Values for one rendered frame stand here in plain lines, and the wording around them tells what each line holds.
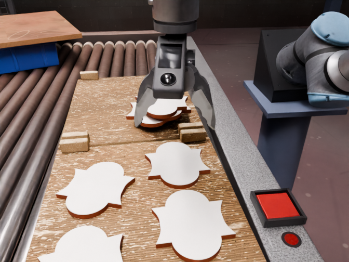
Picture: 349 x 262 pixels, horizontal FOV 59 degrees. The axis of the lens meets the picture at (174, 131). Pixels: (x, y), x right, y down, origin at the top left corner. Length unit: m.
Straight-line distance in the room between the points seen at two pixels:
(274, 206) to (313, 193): 1.54
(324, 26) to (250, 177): 0.48
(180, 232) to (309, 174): 1.83
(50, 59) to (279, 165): 0.96
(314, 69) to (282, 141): 0.35
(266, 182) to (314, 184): 1.55
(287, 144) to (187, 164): 0.62
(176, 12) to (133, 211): 0.33
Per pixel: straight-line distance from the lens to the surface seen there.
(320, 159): 2.44
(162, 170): 0.61
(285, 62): 1.07
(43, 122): 0.93
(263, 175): 0.68
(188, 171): 0.61
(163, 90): 0.45
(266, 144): 1.21
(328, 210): 2.05
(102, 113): 0.86
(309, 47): 0.97
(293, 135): 1.17
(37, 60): 1.29
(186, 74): 0.53
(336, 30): 0.96
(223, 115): 0.88
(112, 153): 0.69
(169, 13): 0.50
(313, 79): 0.92
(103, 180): 0.60
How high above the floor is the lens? 1.33
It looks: 32 degrees down
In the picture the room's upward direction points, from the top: straight up
